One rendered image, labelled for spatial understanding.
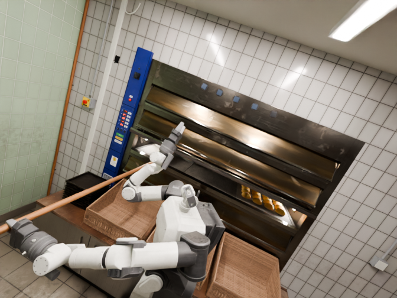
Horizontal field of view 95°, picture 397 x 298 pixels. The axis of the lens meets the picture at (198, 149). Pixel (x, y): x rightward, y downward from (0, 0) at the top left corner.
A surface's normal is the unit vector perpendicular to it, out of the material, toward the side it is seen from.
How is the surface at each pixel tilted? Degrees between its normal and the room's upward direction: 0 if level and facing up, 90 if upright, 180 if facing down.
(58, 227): 90
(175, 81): 90
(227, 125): 70
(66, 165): 90
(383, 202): 90
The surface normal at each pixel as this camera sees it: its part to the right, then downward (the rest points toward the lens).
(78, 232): -0.24, 0.16
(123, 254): 0.60, -0.35
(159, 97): -0.10, -0.15
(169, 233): -0.39, 0.00
